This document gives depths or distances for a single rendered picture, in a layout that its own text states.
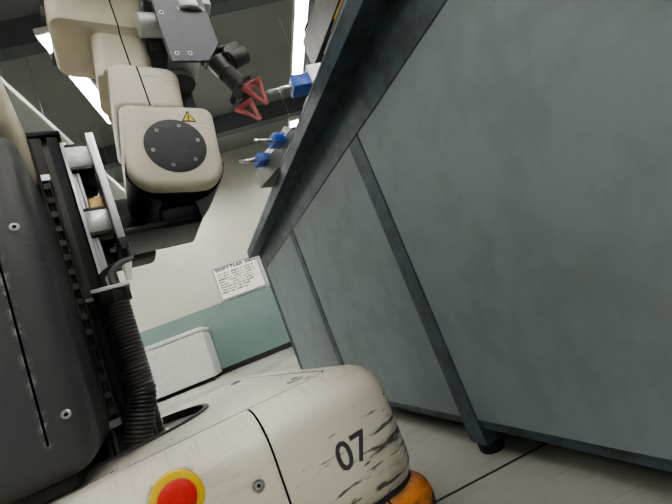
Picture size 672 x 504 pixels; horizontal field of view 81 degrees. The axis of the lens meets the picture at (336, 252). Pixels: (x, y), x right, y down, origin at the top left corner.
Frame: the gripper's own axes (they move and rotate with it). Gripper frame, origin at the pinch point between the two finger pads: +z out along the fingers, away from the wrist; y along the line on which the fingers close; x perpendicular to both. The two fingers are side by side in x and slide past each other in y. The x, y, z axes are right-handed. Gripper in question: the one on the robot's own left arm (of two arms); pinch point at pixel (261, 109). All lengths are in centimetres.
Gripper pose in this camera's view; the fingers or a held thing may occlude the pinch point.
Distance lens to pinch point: 128.7
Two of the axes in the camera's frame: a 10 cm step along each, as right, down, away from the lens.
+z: 7.0, 7.1, 1.1
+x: -5.7, 6.4, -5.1
